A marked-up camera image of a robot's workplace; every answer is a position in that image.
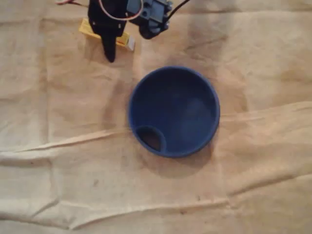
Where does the yellow rectangular block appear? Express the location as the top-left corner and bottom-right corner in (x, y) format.
(78, 18), (136, 51)

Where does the blue plastic bowl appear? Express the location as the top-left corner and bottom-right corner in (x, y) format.
(128, 65), (221, 158)

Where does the cream wrinkled table cloth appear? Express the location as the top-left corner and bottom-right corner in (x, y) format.
(0, 0), (312, 234)

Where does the white red servo wire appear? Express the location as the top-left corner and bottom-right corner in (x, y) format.
(55, 0), (145, 21)

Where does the black servo cable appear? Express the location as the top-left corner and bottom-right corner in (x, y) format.
(167, 0), (191, 25)

